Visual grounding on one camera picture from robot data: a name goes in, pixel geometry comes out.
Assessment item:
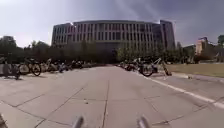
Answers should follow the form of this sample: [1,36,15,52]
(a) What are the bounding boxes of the orange building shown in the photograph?
[194,36,224,63]

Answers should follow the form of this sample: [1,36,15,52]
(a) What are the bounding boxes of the row of parked bicycles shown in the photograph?
[118,57,173,78]
[0,56,98,81]

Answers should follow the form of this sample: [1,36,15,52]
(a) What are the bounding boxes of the robot's own part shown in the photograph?
[136,115,151,128]
[72,115,85,128]

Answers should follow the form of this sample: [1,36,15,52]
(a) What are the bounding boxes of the row of dark trees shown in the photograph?
[0,35,98,65]

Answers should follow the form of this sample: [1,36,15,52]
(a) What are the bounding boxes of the row of slender trees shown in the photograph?
[116,41,198,64]

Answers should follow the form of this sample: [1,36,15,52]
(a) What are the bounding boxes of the large curved grey building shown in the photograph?
[50,19,176,64]

